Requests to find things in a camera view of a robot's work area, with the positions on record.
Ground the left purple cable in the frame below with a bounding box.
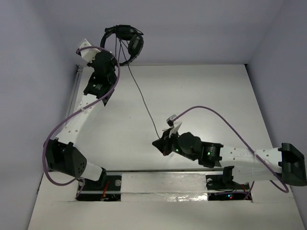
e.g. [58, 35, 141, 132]
[42, 46, 120, 200]

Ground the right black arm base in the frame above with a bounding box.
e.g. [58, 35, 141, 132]
[206, 166, 252, 201]

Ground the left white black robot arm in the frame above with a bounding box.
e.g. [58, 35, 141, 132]
[42, 50, 120, 189]

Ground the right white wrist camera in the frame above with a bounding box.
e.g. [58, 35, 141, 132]
[166, 115, 182, 137]

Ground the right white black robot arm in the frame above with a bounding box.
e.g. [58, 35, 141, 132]
[152, 129, 307, 188]

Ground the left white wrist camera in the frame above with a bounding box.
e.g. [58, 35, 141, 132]
[77, 38, 100, 63]

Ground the black over-ear headphones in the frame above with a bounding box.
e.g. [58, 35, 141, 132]
[100, 24, 144, 67]

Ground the thin black headphone cable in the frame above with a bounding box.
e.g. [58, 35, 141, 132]
[115, 33, 164, 141]

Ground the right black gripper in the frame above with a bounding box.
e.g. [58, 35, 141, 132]
[153, 127, 197, 161]

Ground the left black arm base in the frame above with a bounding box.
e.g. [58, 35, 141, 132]
[76, 169, 122, 202]

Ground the silver foil covered panel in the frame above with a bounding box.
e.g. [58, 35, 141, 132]
[120, 172, 208, 202]

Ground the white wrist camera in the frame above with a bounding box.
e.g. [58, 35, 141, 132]
[77, 38, 100, 63]
[166, 115, 182, 137]

